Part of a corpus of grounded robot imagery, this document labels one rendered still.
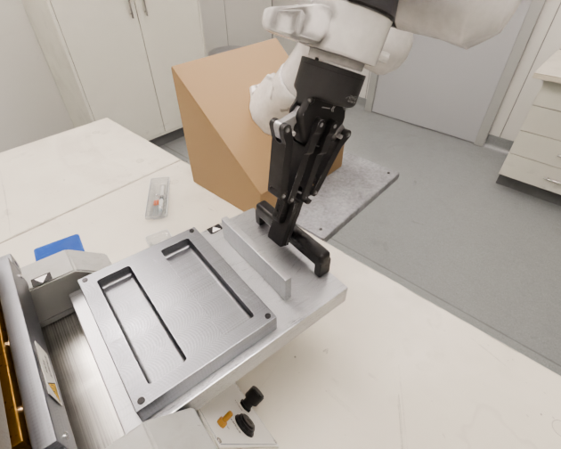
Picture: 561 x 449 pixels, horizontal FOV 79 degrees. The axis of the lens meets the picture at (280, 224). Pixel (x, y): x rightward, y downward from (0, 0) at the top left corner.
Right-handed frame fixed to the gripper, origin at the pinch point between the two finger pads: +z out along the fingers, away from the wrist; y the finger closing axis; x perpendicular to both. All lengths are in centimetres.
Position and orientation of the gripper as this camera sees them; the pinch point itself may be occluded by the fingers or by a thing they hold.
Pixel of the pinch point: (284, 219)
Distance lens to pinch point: 47.1
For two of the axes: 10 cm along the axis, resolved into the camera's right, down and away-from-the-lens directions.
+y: 7.1, -1.3, 6.9
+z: -2.7, 8.5, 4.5
